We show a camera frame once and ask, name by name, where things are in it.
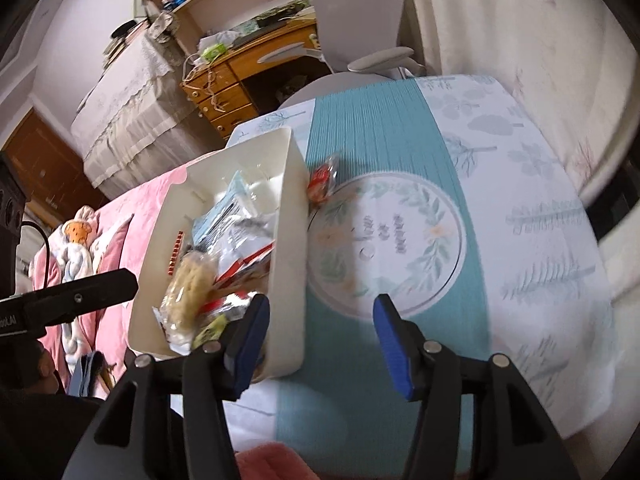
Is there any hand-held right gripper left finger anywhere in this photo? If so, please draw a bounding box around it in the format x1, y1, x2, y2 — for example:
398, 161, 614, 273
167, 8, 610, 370
62, 294, 271, 480

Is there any white packet red patterned edge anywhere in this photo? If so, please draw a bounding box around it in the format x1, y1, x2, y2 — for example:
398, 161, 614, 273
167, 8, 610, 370
167, 230, 186, 276

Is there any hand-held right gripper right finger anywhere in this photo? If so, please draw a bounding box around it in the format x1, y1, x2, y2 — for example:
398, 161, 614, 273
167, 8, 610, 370
373, 294, 581, 480

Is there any round wreath print turntable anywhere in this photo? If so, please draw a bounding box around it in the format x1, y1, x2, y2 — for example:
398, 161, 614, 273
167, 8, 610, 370
306, 172, 468, 318

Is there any white plastic bag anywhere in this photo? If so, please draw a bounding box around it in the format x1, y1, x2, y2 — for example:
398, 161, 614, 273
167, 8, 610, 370
200, 30, 241, 48

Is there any pink blanket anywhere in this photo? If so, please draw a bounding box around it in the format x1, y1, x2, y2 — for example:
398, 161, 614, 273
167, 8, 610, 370
32, 162, 326, 480

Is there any brown wooden door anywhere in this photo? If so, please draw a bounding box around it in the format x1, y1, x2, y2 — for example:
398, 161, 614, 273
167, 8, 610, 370
0, 107, 108, 216

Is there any grey office chair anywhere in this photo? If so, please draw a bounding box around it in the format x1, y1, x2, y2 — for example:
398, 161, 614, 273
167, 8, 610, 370
257, 0, 428, 111

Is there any clear zip bag blue label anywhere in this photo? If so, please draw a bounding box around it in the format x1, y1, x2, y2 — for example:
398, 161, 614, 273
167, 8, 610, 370
192, 170, 261, 251

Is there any wooden desk with drawers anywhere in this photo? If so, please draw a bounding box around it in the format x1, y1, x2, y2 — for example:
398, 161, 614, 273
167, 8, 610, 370
180, 20, 321, 141

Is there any white charger cable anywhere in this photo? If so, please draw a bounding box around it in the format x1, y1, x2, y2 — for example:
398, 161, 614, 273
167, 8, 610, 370
180, 55, 226, 113

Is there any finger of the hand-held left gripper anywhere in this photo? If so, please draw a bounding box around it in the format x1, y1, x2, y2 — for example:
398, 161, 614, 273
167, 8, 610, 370
0, 269, 138, 336

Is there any black keyboard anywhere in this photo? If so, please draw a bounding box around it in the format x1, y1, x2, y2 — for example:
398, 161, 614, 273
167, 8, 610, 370
232, 22, 291, 46

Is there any black cable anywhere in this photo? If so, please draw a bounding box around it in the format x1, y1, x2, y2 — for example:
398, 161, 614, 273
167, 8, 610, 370
20, 220, 51, 291

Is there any floral fabric bag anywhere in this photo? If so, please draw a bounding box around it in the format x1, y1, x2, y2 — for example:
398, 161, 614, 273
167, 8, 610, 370
147, 10, 181, 41

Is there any cream leaf print curtain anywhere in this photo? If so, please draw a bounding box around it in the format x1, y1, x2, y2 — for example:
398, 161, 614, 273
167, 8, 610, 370
400, 0, 640, 311

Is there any green snack packet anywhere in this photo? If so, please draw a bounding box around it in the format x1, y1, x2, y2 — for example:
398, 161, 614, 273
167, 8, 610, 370
192, 320, 226, 348

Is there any stack of books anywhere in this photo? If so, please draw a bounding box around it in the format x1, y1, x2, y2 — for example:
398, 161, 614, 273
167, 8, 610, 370
102, 17, 151, 58

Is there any dark green printed box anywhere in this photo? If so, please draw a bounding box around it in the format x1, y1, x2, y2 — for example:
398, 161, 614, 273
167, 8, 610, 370
255, 2, 313, 28

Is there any clear packet red label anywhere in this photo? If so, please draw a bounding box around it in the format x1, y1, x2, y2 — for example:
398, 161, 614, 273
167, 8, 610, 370
306, 152, 341, 208

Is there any teal striped leaf print tablecloth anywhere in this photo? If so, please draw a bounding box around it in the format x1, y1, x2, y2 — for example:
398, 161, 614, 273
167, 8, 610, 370
225, 74, 618, 476

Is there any blue grey cloth item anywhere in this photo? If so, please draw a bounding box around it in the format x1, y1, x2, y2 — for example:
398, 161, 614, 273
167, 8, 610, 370
67, 350, 108, 398

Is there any clear packet yellow crispy cake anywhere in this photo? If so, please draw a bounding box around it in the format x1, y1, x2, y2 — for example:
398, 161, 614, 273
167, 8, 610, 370
160, 250, 221, 353

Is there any white plastic storage bin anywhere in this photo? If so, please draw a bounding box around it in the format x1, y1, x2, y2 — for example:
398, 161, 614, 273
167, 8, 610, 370
127, 127, 311, 385

